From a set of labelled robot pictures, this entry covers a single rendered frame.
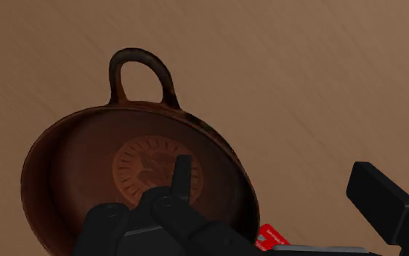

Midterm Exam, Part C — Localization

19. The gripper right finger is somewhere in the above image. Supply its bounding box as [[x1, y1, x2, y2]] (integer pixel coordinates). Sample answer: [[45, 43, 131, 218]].
[[345, 161, 409, 256]]

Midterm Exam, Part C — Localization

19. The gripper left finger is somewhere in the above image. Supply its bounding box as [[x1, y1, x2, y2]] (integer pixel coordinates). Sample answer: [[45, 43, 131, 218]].
[[72, 154, 264, 256]]

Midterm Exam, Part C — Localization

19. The small red card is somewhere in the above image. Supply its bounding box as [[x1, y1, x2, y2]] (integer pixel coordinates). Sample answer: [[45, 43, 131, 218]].
[[254, 223, 291, 252]]

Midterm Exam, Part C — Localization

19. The brown bowl with loop handle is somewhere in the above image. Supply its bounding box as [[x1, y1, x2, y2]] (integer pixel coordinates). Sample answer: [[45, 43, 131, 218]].
[[20, 47, 261, 256]]

